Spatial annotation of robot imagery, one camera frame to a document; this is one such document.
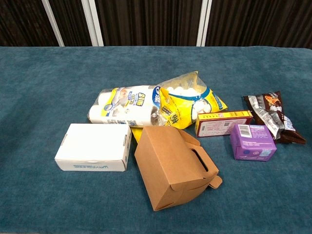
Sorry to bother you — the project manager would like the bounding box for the yellow bag of white balls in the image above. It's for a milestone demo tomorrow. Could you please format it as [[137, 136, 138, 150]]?
[[131, 71, 229, 144]]

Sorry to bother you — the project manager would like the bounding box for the white paper roll pack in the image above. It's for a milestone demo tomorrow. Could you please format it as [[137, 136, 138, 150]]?
[[88, 84, 164, 128]]

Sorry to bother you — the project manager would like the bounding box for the yellow and red carton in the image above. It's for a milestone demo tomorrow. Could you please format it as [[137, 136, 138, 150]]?
[[195, 110, 254, 138]]

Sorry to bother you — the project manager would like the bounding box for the white cardboard box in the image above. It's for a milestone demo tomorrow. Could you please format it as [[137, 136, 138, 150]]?
[[54, 123, 132, 172]]

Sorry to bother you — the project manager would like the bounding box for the dark slatted partition panel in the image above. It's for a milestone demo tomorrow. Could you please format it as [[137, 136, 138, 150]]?
[[94, 0, 203, 47], [205, 0, 312, 50], [48, 0, 93, 47], [0, 0, 60, 47]]

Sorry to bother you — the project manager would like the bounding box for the purple packet with barcode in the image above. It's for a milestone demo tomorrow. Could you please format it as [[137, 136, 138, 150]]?
[[230, 123, 277, 162]]

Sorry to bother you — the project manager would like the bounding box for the brown snack bag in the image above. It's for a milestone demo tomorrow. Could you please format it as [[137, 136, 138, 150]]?
[[242, 91, 307, 145]]

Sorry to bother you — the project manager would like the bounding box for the teal velvet tablecloth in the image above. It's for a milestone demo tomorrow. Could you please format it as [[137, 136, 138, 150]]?
[[0, 46, 312, 234]]

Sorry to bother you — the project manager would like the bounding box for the brown kraft handle box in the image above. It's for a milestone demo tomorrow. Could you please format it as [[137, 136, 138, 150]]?
[[134, 126, 223, 212]]

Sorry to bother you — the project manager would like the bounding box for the white partition post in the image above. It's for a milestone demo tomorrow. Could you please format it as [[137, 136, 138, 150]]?
[[41, 0, 65, 47], [80, 0, 105, 47], [195, 0, 213, 47]]

